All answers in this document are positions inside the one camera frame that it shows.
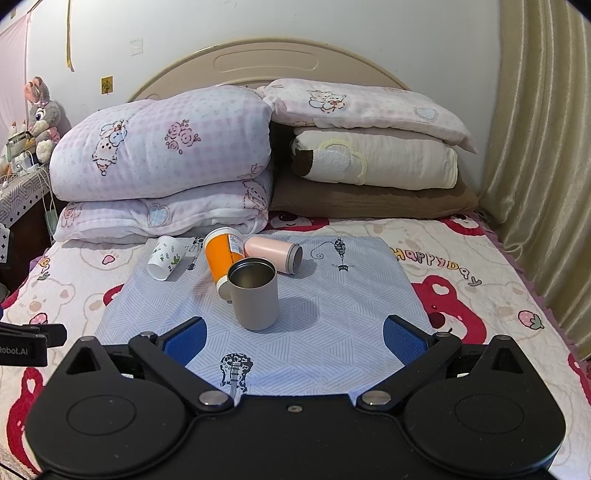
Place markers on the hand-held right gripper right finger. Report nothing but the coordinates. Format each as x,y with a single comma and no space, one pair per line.
404,339

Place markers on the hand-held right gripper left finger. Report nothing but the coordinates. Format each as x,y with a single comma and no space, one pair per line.
187,339

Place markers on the white paper cup green print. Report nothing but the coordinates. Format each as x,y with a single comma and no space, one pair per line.
166,256

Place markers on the orange cup with white lid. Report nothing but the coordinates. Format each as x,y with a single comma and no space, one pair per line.
221,258

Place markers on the pink metal cup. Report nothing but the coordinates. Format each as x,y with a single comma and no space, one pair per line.
268,249

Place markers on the grey metal cup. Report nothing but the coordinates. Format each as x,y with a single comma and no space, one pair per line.
254,307

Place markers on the blue-grey patterned cloth mat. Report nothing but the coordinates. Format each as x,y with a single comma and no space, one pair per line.
332,295

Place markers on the bear print bed sheet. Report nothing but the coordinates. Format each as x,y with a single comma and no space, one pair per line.
466,272

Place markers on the green face mask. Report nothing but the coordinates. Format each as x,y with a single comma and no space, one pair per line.
51,220

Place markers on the side table with patterned cover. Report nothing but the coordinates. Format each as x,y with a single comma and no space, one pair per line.
21,194

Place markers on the cream pillow with brown patch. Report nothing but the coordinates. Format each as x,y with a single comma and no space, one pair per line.
401,161

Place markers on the pink checked folded quilt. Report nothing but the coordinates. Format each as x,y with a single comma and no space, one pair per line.
184,152

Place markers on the beige striped curtain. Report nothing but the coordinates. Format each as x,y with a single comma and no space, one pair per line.
540,161

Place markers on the pink bear print pillow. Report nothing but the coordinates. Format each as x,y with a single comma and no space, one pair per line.
369,108

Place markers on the grey plush rabbit toy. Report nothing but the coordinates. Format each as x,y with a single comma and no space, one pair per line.
44,115

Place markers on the pink hanging cloth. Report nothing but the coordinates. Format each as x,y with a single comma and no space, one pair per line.
13,83

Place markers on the beige bed headboard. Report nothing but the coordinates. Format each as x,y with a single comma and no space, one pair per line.
258,60

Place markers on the yellow wall hook sticker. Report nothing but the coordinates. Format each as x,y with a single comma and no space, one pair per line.
106,86

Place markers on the yellow wall strip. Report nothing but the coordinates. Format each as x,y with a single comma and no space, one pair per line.
69,41

